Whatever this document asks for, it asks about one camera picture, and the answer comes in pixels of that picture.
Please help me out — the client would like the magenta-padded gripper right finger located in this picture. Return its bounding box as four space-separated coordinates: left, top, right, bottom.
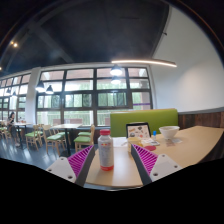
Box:
130 143 183 186

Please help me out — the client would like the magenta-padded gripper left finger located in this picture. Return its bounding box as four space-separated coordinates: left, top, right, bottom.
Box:
45 144 96 188

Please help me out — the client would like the clear red-capped drink bottle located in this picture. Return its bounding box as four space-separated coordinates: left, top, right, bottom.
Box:
97 129 115 172

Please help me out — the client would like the small clear packet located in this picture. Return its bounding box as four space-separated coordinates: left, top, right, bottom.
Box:
164 137 183 146

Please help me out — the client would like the group of green-seated wooden chairs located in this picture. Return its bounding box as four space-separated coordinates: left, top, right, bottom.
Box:
0 123 96 156

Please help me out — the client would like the white bowl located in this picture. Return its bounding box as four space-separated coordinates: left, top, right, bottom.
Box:
158 125 181 140

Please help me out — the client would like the yellow mug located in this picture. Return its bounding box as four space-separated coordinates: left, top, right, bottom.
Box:
127 136 144 150

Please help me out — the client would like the wooden dining table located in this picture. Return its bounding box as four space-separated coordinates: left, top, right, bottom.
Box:
51 123 83 156
13 121 33 149

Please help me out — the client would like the black-framed printed tablet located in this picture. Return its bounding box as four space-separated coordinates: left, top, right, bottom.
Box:
125 122 152 139

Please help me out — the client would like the green upholstered bench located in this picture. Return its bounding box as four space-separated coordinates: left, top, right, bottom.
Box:
109 108 179 138

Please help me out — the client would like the person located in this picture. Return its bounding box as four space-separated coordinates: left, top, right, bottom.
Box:
7 111 21 148

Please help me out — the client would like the group of pendant lamps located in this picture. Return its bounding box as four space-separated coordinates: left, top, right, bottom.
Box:
34 64 124 95

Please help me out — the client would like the long curved strip light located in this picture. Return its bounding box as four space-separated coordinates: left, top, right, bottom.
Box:
110 58 178 68

